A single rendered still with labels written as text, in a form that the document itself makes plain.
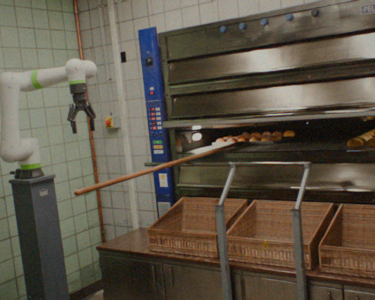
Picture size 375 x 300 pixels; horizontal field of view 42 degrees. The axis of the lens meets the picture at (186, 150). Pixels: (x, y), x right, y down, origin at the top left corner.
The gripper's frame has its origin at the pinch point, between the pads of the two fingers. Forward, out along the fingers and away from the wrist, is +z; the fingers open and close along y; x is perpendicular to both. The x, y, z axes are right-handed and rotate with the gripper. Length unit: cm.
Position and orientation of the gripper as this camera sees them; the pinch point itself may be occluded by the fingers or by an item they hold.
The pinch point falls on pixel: (83, 130)
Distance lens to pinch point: 279.3
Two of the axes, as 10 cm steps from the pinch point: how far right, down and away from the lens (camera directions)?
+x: 8.1, -0.5, -5.8
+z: 1.2, 9.9, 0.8
